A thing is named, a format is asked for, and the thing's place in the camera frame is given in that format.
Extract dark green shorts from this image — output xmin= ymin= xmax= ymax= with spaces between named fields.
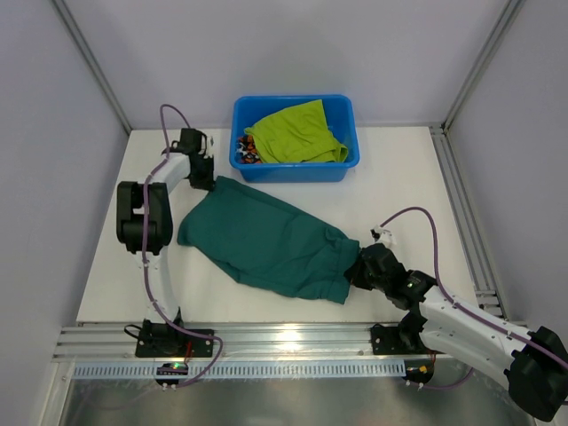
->
xmin=177 ymin=177 xmax=359 ymax=304

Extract lime green shorts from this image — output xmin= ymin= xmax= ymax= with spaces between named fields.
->
xmin=241 ymin=99 xmax=349 ymax=163

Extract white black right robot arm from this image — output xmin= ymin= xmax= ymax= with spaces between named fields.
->
xmin=345 ymin=243 xmax=567 ymax=422

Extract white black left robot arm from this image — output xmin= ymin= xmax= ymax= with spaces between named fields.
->
xmin=115 ymin=128 xmax=215 ymax=359

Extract orange black patterned shorts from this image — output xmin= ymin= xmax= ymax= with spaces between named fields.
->
xmin=237 ymin=135 xmax=262 ymax=164

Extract right controller board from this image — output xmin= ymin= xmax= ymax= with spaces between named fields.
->
xmin=402 ymin=361 xmax=435 ymax=389

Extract controller board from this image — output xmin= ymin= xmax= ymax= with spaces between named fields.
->
xmin=402 ymin=361 xmax=435 ymax=389
xmin=154 ymin=362 xmax=188 ymax=390

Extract blue plastic bin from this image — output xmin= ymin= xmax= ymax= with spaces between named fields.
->
xmin=229 ymin=94 xmax=360 ymax=183

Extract left controller board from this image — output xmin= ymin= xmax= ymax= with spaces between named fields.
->
xmin=154 ymin=362 xmax=188 ymax=390

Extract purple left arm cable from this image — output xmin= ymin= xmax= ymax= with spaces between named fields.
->
xmin=140 ymin=104 xmax=224 ymax=391

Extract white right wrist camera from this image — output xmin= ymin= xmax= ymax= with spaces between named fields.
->
xmin=371 ymin=225 xmax=397 ymax=248

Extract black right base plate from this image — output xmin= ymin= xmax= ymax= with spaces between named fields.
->
xmin=369 ymin=324 xmax=427 ymax=355

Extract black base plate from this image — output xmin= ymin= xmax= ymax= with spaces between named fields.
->
xmin=133 ymin=320 xmax=213 ymax=359
xmin=369 ymin=324 xmax=427 ymax=355

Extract grey slotted cable duct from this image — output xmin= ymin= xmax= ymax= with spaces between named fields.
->
xmin=70 ymin=359 xmax=407 ymax=381

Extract right side aluminium rail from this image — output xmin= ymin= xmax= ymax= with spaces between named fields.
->
xmin=430 ymin=126 xmax=508 ymax=320

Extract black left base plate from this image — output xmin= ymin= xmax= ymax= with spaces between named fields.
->
xmin=133 ymin=320 xmax=213 ymax=359

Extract left aluminium frame post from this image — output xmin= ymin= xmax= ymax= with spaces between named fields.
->
xmin=50 ymin=0 xmax=133 ymax=135

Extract aluminium frame post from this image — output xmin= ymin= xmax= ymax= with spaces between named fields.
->
xmin=50 ymin=0 xmax=133 ymax=135
xmin=441 ymin=0 xmax=525 ymax=133

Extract aluminium mounting rail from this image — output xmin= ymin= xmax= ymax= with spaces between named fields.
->
xmin=51 ymin=322 xmax=430 ymax=362

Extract right aluminium frame post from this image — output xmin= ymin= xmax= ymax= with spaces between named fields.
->
xmin=441 ymin=0 xmax=525 ymax=133

